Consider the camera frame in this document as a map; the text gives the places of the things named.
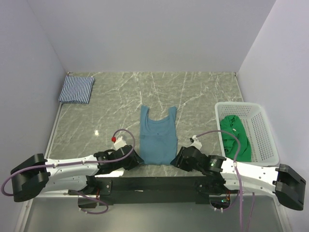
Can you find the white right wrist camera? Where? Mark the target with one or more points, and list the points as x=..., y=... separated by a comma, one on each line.
x=195, y=142

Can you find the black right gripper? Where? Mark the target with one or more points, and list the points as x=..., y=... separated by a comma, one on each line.
x=179, y=161

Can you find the white plastic laundry basket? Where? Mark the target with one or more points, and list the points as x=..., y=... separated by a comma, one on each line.
x=255, y=123

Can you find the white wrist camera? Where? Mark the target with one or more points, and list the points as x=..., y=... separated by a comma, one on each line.
x=195, y=142
x=118, y=142

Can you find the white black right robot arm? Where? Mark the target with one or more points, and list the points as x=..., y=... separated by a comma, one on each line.
x=223, y=176

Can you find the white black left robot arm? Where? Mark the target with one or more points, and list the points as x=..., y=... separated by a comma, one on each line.
x=38, y=175

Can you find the teal blue tank top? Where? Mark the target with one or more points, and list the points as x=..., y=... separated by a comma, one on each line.
x=158, y=138

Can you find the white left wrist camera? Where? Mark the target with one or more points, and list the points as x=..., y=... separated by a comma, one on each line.
x=118, y=142

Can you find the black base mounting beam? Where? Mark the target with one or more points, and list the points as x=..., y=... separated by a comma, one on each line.
x=171, y=189

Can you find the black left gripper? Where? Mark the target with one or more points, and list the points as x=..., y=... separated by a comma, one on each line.
x=135, y=161

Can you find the blue white striped tank top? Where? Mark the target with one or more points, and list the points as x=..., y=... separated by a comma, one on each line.
x=76, y=89

